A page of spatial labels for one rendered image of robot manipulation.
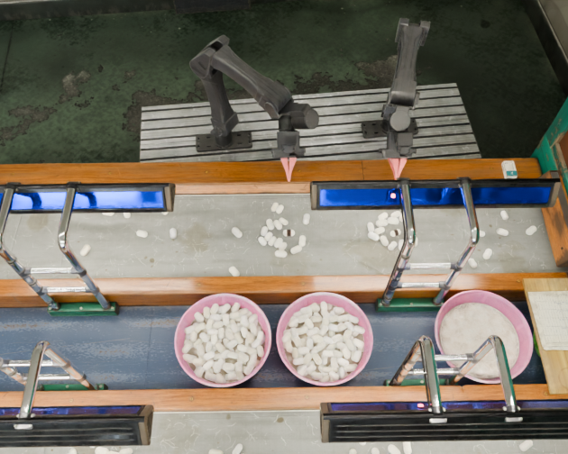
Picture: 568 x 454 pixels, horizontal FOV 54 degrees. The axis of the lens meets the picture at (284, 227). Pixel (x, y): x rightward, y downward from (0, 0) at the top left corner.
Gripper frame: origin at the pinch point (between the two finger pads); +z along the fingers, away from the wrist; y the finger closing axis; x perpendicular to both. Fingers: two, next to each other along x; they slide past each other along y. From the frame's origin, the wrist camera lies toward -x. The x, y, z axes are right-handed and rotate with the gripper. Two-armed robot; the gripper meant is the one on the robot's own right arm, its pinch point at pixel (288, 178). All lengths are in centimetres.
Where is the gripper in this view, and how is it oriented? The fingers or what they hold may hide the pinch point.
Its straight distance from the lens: 171.4
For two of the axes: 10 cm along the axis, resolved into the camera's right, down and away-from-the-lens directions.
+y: 10.0, -0.2, 0.0
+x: 0.0, -1.8, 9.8
